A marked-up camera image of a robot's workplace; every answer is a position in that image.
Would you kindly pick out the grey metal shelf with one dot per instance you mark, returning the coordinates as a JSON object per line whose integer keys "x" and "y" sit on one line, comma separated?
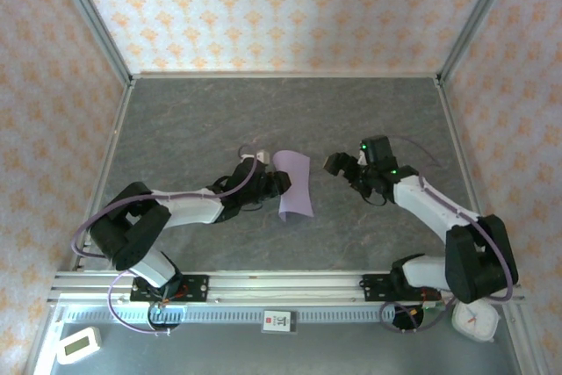
{"x": 307, "y": 355}

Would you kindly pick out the white square analog clock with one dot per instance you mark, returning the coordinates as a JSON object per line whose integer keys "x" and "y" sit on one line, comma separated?
{"x": 476, "y": 324}

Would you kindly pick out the aluminium table edge rail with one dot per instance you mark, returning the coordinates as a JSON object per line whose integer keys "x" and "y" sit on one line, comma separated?
{"x": 468, "y": 173}
{"x": 285, "y": 75}
{"x": 102, "y": 173}

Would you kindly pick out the light purple paper sheet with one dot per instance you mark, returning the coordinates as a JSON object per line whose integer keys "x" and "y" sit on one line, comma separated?
{"x": 297, "y": 190}

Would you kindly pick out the white label card red mark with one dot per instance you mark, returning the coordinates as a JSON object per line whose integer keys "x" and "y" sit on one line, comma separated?
{"x": 280, "y": 321}

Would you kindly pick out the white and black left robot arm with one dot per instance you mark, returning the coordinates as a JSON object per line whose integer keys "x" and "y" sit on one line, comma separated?
{"x": 193, "y": 208}

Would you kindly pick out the white digital timer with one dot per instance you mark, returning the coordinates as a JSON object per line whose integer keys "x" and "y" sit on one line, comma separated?
{"x": 79, "y": 345}

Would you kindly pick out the long aluminium base rail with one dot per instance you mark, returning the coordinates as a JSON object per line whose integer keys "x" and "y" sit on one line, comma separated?
{"x": 281, "y": 287}

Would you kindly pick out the aluminium frame post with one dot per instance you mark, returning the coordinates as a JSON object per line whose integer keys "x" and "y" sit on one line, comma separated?
{"x": 94, "y": 19}
{"x": 477, "y": 19}

